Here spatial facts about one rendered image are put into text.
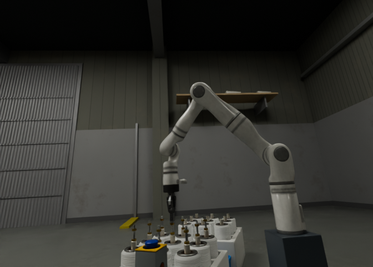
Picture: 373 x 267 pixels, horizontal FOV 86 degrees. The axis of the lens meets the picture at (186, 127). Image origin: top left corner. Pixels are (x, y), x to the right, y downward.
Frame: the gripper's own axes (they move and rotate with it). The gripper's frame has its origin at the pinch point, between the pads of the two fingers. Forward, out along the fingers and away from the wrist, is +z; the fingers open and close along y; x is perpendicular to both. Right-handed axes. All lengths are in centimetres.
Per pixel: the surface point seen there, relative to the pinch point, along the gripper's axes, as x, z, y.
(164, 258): 1.8, 7.2, 29.7
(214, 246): 18.0, 13.4, -4.3
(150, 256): -1.2, 5.4, 33.7
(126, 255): -16.3, 11.1, 12.1
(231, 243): 28.1, 18.6, -27.2
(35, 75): -300, -241, -229
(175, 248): 1.7, 11.6, 4.4
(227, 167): 62, -42, -290
